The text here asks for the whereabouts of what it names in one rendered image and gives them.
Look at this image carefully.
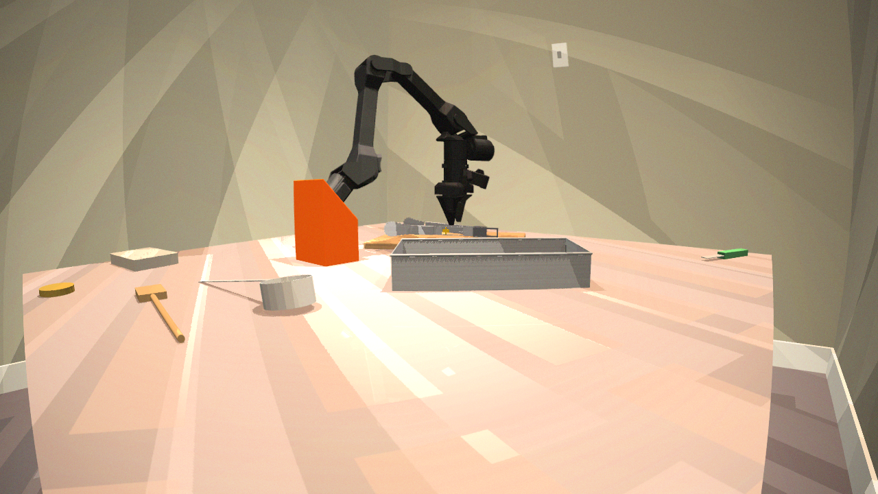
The grey saucepan with long thin handle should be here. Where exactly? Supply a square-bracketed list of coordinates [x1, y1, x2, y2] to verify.
[198, 274, 316, 311]

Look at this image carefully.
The white rectangular block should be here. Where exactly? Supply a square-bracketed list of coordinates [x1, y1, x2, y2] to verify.
[110, 248, 178, 272]

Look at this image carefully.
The yellow cylinder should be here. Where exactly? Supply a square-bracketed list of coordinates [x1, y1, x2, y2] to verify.
[39, 283, 75, 298]

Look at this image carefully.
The grey rectangular tin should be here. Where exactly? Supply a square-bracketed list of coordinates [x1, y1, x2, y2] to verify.
[390, 237, 593, 292]

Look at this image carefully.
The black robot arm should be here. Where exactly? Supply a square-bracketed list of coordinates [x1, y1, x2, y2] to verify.
[327, 55, 495, 202]

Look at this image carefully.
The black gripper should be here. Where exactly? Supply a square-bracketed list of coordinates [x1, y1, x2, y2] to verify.
[434, 160, 473, 225]

